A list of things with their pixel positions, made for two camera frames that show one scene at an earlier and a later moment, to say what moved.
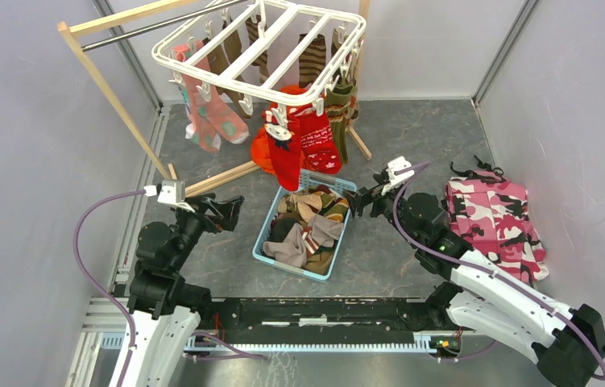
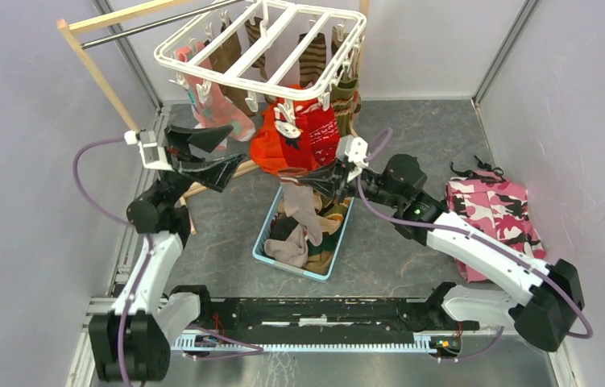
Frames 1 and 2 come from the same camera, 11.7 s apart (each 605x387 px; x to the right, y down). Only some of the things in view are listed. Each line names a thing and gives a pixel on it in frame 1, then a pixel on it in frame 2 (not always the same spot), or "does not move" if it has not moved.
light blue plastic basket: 308,178 does not move
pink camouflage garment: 490,215 does not move
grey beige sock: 292,251 does not move
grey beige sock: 325,230 -> 298,198
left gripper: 226,213 -> 216,174
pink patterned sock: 205,115 does not move
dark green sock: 283,222 does not move
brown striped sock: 312,61 does not move
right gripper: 358,199 -> 327,180
